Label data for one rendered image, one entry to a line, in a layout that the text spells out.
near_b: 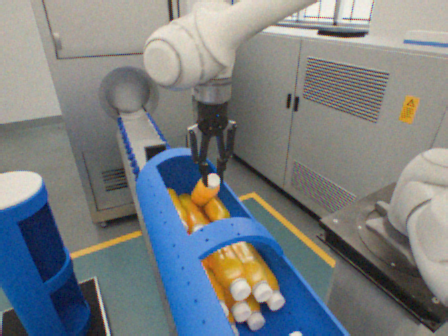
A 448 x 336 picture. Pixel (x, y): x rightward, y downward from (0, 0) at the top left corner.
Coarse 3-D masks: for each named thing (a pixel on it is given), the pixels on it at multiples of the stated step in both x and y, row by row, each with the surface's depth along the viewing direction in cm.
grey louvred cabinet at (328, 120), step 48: (240, 48) 284; (288, 48) 228; (336, 48) 190; (384, 48) 165; (432, 48) 156; (240, 96) 305; (288, 96) 238; (336, 96) 199; (384, 96) 170; (432, 96) 148; (240, 144) 329; (288, 144) 257; (336, 144) 210; (384, 144) 177; (432, 144) 155; (288, 192) 274; (336, 192) 221
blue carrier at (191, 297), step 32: (160, 160) 91; (160, 192) 79; (224, 192) 99; (160, 224) 72; (224, 224) 63; (256, 224) 67; (160, 256) 68; (192, 256) 59; (192, 288) 54; (288, 288) 69; (192, 320) 51; (224, 320) 46; (288, 320) 67; (320, 320) 59
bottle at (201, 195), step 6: (198, 186) 85; (204, 186) 83; (192, 192) 94; (198, 192) 86; (204, 192) 84; (210, 192) 83; (216, 192) 85; (192, 198) 94; (198, 198) 89; (204, 198) 87; (210, 198) 87; (198, 204) 94; (204, 204) 94
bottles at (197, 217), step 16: (192, 208) 92; (208, 208) 95; (224, 208) 93; (192, 224) 87; (272, 272) 72; (224, 288) 66; (272, 288) 68; (240, 304) 64; (256, 304) 70; (272, 304) 66; (240, 320) 64; (256, 320) 67
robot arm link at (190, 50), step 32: (256, 0) 44; (288, 0) 45; (320, 0) 48; (160, 32) 44; (192, 32) 45; (224, 32) 46; (256, 32) 47; (160, 64) 45; (192, 64) 45; (224, 64) 49
